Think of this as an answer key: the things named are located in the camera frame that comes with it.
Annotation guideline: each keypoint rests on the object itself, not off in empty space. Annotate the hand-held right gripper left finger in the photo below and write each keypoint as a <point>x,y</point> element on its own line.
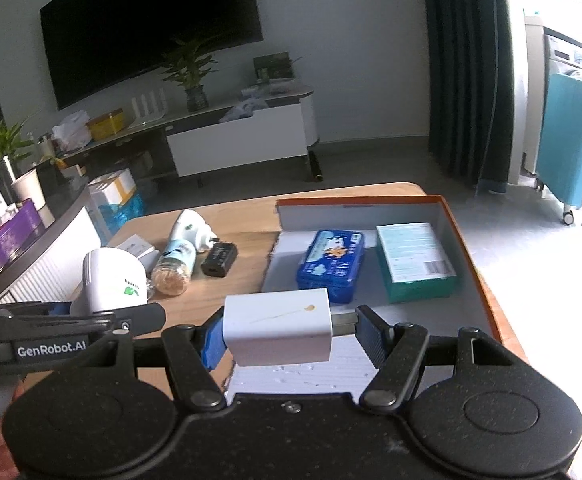
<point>214,342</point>

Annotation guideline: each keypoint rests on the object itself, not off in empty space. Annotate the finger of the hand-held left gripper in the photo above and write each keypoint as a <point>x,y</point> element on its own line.
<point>143,316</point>
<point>58,309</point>

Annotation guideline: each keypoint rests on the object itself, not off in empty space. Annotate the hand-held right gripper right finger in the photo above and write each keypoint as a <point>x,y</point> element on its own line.
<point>371,335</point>

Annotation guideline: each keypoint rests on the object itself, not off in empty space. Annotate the white round device green logo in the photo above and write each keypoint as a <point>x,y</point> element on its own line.
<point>113,275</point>

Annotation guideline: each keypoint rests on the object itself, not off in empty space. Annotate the white square charger block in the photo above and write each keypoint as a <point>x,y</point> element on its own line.
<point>276,327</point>

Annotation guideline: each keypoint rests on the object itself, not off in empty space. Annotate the small white box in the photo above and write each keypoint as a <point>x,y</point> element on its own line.
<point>138,249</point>

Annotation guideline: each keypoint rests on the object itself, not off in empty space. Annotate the white plug adapter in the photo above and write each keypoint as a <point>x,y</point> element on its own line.
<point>188,225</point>

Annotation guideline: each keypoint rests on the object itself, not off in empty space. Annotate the orange-edged cardboard box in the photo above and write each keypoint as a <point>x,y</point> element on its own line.
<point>361,212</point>

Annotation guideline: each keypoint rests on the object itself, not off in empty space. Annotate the curved white cabinet dark top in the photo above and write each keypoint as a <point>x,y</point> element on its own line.
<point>56,255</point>

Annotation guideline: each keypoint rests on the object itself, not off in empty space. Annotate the clear toothpick bottle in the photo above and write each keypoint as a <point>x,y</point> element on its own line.
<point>173,270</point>

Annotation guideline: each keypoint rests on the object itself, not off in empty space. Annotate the blue tin case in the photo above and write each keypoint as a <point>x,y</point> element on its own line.
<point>330,265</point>

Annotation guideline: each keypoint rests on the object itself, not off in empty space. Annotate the purple box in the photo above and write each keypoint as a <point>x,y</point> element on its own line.
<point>6,245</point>

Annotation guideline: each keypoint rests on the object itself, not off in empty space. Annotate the black power adapter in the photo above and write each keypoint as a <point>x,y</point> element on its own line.
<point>219,259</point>

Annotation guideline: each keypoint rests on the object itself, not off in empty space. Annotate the teal carton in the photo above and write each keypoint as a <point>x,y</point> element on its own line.
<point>413,260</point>

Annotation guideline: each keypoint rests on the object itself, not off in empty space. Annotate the blue plastic bag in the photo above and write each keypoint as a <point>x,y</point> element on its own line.
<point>123,215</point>

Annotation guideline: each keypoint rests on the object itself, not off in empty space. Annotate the white paper cup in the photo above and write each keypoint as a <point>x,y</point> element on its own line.
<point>30,187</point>

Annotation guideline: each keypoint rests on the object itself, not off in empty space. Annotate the white and orange box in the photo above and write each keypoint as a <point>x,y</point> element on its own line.
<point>113,187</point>

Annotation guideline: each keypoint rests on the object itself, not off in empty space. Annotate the leafy green plant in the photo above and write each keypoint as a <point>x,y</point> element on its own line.
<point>1,142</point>

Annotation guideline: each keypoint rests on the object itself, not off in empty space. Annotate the white plastic bag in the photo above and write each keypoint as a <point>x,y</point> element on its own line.
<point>71,132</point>

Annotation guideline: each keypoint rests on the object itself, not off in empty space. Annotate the yellow box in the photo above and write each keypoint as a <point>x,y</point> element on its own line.
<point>106,124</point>

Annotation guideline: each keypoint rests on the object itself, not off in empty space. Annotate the white TV stand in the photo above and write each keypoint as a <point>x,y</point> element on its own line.
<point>236,145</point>

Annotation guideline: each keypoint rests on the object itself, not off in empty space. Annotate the white router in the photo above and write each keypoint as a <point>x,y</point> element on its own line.
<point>147,107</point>

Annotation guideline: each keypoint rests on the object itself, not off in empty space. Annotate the crumpled white blue cloth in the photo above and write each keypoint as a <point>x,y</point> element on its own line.
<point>243,110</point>

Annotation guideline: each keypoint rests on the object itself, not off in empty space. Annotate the green plant in glass vase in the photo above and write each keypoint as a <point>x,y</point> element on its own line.
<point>191,70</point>

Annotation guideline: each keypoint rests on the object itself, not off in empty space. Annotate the blue suitcase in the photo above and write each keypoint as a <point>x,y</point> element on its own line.
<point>573,145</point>

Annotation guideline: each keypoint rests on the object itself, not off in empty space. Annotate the dark green box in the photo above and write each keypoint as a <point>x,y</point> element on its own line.
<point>272,66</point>

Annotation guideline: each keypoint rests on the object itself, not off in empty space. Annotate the dark green curtain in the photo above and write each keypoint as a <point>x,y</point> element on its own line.
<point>463,70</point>

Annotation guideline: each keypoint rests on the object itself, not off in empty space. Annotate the black wall television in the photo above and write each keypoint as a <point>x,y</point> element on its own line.
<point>146,25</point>

